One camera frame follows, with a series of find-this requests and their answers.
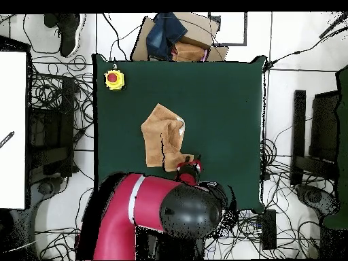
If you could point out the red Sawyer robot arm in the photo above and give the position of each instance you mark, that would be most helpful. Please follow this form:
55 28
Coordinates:
152 198

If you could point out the black pedestal foot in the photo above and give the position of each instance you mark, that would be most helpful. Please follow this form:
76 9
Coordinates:
46 187
315 197

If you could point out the black rod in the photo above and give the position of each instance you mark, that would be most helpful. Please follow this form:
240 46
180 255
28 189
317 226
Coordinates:
333 25

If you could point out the blue denim jeans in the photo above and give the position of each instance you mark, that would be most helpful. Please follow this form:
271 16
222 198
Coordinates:
163 32

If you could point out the yellow emergency stop button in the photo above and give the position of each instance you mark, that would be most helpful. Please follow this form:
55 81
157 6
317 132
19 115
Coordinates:
114 79

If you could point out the black flat bar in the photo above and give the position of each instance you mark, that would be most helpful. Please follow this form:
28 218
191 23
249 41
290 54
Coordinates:
298 136

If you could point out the black square metal frame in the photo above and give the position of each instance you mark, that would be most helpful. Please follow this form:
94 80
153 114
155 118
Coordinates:
231 44

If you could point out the black equipment case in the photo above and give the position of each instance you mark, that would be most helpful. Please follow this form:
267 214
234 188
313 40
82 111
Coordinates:
51 122

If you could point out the folded tan towel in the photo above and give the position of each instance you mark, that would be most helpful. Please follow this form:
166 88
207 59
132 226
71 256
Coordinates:
187 51

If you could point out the person's foot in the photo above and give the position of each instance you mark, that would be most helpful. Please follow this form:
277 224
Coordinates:
68 35
50 19

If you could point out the dark green table cloth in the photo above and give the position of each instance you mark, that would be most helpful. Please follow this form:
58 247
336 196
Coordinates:
217 108

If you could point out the brown cardboard box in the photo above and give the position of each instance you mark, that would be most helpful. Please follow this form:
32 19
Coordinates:
198 30

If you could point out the white desk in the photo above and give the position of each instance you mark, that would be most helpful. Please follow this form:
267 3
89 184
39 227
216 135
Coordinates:
12 108

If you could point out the green cloth on side table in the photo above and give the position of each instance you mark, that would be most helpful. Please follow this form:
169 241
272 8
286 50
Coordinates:
343 136

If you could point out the tan terry towel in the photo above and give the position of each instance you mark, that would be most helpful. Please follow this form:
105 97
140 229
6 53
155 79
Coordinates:
155 141

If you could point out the black power strip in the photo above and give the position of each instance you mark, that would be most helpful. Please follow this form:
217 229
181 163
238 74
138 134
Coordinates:
269 228

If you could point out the black box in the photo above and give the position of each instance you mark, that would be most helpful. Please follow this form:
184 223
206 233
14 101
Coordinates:
325 122

